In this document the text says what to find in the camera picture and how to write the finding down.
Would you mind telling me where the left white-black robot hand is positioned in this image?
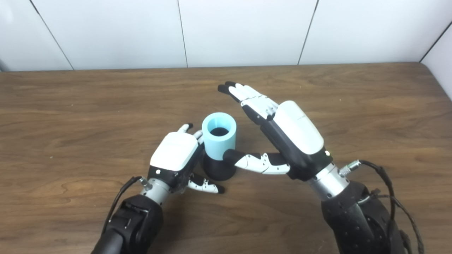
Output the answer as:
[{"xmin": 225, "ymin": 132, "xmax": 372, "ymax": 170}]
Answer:
[{"xmin": 147, "ymin": 123, "xmax": 225, "ymax": 194}]

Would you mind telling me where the right white-black robot hand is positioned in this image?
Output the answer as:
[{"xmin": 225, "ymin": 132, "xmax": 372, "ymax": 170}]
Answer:
[{"xmin": 218, "ymin": 81, "xmax": 333, "ymax": 182}]

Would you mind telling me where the light-blue hose piece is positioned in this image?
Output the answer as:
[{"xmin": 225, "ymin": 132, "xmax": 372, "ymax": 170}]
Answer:
[{"xmin": 202, "ymin": 112, "xmax": 237, "ymax": 161}]

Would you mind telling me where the black flared nozzle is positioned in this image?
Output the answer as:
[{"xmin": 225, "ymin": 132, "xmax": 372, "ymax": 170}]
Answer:
[{"xmin": 202, "ymin": 128, "xmax": 237, "ymax": 181}]

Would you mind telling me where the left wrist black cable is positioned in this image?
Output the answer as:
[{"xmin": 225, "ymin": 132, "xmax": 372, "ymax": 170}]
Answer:
[{"xmin": 101, "ymin": 176, "xmax": 152, "ymax": 237}]

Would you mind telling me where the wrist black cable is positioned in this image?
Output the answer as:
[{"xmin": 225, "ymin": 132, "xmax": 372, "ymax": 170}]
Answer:
[
  {"xmin": 338, "ymin": 159, "xmax": 424, "ymax": 254},
  {"xmin": 101, "ymin": 176, "xmax": 152, "ymax": 237}
]

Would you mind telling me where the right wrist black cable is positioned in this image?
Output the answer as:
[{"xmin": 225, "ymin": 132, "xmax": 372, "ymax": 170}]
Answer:
[{"xmin": 338, "ymin": 159, "xmax": 424, "ymax": 254}]

